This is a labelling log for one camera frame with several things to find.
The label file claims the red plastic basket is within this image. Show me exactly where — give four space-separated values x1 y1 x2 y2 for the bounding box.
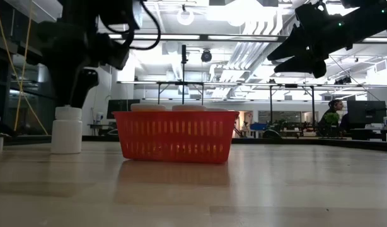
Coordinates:
112 110 240 165

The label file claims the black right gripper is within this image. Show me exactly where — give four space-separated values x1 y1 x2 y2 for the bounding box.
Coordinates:
267 3 355 79

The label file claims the black ceiling spotlight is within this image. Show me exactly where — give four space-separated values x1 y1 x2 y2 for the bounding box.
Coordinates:
334 75 352 85

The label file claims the person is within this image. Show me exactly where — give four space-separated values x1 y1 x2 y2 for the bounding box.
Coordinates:
318 99 345 137

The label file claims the white ring light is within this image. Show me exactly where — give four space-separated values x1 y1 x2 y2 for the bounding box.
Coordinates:
176 8 195 26

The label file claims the black pole with camera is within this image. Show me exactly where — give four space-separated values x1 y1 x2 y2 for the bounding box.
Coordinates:
180 44 188 105

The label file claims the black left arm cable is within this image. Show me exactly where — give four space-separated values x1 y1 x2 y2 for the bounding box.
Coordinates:
98 0 162 51

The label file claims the yellow cable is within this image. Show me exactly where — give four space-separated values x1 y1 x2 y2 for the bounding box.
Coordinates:
0 1 49 136
13 14 33 132

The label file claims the green potted plant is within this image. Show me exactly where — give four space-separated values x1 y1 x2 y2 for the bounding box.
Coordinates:
325 112 340 125

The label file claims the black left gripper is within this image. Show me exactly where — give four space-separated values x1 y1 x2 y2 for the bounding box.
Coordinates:
38 18 130 108

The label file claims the black overhead frame bar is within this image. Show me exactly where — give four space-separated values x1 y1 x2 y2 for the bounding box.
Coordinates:
108 33 387 44

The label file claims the white plastic pill bottle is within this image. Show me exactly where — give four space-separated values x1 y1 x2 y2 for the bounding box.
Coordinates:
50 105 83 155

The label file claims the black ceiling camera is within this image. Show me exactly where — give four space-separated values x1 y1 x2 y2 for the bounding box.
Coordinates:
200 49 213 63

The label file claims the black computer monitor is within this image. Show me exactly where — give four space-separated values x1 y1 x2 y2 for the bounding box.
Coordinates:
347 100 387 124
107 99 141 120

